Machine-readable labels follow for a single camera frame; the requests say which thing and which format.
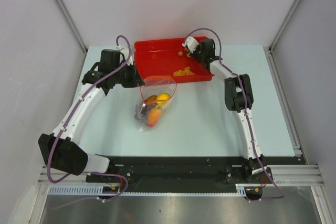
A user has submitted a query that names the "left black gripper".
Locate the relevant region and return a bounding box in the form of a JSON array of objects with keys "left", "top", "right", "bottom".
[{"left": 112, "top": 61, "right": 144, "bottom": 88}]

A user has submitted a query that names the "tan longan bunch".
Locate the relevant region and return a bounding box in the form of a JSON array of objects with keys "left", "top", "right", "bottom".
[{"left": 177, "top": 48, "right": 192, "bottom": 58}]

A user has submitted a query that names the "clear zip top bag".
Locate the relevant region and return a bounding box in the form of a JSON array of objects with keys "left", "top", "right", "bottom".
[{"left": 135, "top": 76, "right": 177, "bottom": 132}]

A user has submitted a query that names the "green orange mango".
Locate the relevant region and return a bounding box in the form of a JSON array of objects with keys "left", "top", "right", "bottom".
[{"left": 156, "top": 93, "right": 171, "bottom": 106}]

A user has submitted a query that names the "dark purple grape bunch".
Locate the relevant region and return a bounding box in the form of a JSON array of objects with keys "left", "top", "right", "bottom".
[{"left": 134, "top": 103, "right": 149, "bottom": 122}]

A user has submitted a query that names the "orange red mango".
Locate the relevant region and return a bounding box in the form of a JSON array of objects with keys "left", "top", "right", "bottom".
[{"left": 147, "top": 109, "right": 163, "bottom": 127}]

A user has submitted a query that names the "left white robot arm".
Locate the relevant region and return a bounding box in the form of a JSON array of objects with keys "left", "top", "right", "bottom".
[{"left": 38, "top": 46, "right": 144, "bottom": 182}]

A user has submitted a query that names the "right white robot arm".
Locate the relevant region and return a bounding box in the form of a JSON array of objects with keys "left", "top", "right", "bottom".
[{"left": 183, "top": 36, "right": 270, "bottom": 183}]

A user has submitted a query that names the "yellow orange segments pile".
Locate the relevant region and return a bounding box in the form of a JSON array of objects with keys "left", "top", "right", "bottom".
[{"left": 173, "top": 67, "right": 196, "bottom": 77}]

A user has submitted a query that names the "red plastic tray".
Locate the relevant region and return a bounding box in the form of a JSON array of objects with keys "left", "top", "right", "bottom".
[{"left": 134, "top": 38, "right": 214, "bottom": 83}]

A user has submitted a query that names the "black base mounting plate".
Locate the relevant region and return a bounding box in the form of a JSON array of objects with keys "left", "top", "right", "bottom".
[{"left": 86, "top": 155, "right": 297, "bottom": 193}]

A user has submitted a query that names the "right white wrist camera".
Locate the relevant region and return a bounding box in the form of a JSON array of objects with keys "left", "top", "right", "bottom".
[{"left": 182, "top": 36, "right": 199, "bottom": 53}]

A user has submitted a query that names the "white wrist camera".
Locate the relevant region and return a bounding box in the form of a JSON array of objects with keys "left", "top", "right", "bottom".
[
  {"left": 117, "top": 46, "right": 133, "bottom": 66},
  {"left": 182, "top": 36, "right": 199, "bottom": 53}
]

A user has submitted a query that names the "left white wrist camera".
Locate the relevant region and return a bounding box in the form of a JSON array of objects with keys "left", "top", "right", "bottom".
[{"left": 117, "top": 46, "right": 133, "bottom": 66}]

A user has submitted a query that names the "white slotted cable duct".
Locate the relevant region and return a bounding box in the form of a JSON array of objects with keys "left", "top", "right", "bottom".
[{"left": 48, "top": 184, "right": 261, "bottom": 197}]

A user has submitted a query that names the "aluminium frame rail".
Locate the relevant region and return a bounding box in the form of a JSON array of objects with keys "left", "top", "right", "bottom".
[{"left": 37, "top": 165, "right": 324, "bottom": 186}]

